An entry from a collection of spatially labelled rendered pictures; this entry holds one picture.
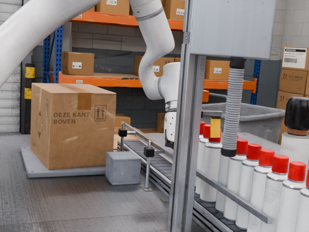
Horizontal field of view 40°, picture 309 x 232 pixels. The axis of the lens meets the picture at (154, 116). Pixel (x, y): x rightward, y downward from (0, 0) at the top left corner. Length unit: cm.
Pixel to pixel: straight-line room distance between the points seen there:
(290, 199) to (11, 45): 76
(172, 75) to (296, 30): 583
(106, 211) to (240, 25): 64
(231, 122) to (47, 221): 55
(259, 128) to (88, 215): 267
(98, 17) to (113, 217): 376
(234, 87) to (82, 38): 480
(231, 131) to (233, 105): 6
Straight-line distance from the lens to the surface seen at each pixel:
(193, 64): 98
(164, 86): 141
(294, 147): 133
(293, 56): 494
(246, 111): 428
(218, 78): 571
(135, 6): 131
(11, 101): 537
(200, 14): 94
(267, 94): 727
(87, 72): 488
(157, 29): 132
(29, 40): 118
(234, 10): 93
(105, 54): 574
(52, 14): 119
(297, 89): 489
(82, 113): 152
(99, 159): 158
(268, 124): 384
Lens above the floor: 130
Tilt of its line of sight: 9 degrees down
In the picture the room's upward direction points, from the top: 4 degrees clockwise
